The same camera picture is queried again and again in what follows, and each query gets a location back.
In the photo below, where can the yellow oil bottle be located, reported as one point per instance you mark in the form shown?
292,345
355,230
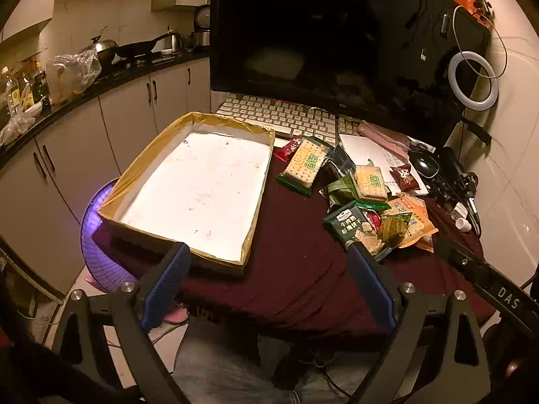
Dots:
10,92

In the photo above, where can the small green cracker packet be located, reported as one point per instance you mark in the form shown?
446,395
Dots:
370,183

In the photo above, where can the black handheld device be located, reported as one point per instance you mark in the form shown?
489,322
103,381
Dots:
457,172

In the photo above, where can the rice cooker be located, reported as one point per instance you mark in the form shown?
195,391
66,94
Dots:
201,29

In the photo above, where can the dark sauce bottle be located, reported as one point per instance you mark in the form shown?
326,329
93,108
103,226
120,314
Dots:
41,86

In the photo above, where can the purple floor fan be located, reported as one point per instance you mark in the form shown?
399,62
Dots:
94,240

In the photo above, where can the silver foil snack packet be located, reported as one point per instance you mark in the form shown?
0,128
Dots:
339,162

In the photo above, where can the pink slipper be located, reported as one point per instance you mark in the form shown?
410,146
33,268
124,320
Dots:
177,314

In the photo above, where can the white computer keyboard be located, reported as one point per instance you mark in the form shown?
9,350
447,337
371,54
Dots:
273,113

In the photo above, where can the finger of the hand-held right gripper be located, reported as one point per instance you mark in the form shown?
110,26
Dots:
459,254

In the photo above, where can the person's legs in jeans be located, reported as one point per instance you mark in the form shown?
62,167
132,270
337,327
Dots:
219,366

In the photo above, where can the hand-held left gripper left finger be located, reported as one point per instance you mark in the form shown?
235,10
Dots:
166,286

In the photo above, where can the small white bottle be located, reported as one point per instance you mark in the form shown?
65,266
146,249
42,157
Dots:
463,223

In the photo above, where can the white paper notepad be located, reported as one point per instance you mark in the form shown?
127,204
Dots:
366,149

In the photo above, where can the white kitchen cabinets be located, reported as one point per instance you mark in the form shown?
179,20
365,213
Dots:
126,113

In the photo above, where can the pink pouch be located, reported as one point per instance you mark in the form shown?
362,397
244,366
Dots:
385,136

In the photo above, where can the steel kettle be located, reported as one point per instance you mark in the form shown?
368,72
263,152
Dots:
174,41

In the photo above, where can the small red snack packet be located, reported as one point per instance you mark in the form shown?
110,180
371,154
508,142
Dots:
286,149

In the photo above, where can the shallow cardboard box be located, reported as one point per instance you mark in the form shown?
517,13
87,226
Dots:
198,189

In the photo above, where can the black computer monitor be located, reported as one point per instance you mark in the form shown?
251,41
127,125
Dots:
328,38

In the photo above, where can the maroon tablecloth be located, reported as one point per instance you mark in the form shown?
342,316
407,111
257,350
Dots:
303,261

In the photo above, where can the black wok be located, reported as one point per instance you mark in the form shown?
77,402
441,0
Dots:
134,48

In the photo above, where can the red patterned snack packet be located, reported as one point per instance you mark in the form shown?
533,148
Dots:
373,219

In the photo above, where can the dark green biscuit packet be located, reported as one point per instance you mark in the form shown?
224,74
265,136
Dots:
351,227

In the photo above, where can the steel pot with lid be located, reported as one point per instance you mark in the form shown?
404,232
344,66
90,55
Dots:
103,46

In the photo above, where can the small brown snack packet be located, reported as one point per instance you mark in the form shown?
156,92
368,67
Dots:
406,176

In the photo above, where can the green triangular snack packet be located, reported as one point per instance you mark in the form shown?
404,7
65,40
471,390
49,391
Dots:
343,189

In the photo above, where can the black kitchen countertop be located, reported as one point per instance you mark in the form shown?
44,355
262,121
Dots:
105,82

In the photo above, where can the black computer mouse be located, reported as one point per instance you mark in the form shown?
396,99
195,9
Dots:
425,163

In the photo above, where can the large green cracker packet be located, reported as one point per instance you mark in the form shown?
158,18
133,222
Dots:
305,164

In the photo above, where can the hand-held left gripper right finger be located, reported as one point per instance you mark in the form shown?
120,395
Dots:
372,286

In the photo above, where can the crumpled clear plastic bag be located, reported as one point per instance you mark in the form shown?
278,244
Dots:
14,128

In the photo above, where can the white bowl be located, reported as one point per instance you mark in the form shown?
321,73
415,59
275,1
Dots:
33,109

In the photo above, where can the orange snack bag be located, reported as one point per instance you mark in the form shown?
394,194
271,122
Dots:
417,219

